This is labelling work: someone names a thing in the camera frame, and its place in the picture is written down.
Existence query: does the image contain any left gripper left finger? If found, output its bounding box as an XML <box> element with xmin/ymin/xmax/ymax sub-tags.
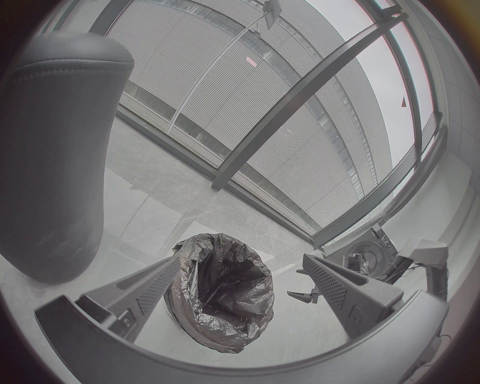
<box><xmin>76</xmin><ymin>255</ymin><xmax>181</xmax><ymax>343</ymax></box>

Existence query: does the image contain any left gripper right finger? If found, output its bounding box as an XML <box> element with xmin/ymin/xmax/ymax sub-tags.
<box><xmin>302</xmin><ymin>253</ymin><xmax>405</xmax><ymax>339</ymax></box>

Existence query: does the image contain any black plastic bag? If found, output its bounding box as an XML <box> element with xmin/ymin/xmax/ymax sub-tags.
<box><xmin>163</xmin><ymin>232</ymin><xmax>275</xmax><ymax>355</ymax></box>

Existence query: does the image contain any grey washing machine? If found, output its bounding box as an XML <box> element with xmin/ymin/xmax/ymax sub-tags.
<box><xmin>349</xmin><ymin>225</ymin><xmax>397</xmax><ymax>282</ymax></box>

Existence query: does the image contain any window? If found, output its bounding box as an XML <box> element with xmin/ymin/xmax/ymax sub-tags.
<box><xmin>37</xmin><ymin>0</ymin><xmax>451</xmax><ymax>252</ymax></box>

